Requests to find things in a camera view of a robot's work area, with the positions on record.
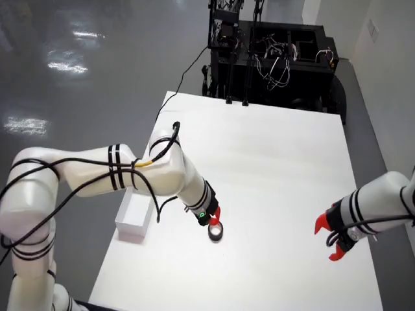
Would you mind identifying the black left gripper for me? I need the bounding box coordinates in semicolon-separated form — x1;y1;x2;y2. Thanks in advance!
196;203;222;227

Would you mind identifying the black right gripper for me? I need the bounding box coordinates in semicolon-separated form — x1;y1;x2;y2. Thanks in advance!
313;200;357;262

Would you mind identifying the black electrical tape roll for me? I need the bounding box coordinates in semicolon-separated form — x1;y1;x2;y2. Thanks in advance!
207;220;224;243

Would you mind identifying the white rectangular bin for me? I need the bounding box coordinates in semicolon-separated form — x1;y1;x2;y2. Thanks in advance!
114;189;155;243

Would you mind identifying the black stand pole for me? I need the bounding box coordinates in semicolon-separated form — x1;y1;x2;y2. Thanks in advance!
225;0;235;105
242;0;264;107

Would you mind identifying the black equipment cart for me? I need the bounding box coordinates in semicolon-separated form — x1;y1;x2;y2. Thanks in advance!
201;19;348;126

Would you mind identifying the black device on stand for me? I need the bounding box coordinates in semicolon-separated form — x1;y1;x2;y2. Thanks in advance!
209;8;241;50

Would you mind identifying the black cable to cart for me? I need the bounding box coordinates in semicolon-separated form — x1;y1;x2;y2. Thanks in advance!
152;47;210;127

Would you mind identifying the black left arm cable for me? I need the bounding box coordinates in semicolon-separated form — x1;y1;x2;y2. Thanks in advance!
0;121;182;265

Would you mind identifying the white wire bundle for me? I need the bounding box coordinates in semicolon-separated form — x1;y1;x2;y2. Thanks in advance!
254;37;299;92

